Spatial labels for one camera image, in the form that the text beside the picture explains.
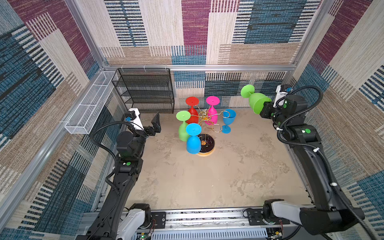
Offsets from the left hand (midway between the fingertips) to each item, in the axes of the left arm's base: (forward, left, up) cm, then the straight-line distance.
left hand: (148, 111), depth 67 cm
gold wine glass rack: (+8, -29, -36) cm, 47 cm away
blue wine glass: (+20, -44, -26) cm, 55 cm away
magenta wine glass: (+5, -30, -9) cm, 31 cm away
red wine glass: (+15, -20, -8) cm, 26 cm away
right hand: (+3, -53, 0) cm, 53 cm away
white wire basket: (-2, +32, -5) cm, 32 cm away
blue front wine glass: (-6, -20, -16) cm, 26 cm away
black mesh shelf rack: (+43, +12, -22) cm, 50 cm away
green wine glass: (+5, -15, -9) cm, 18 cm away
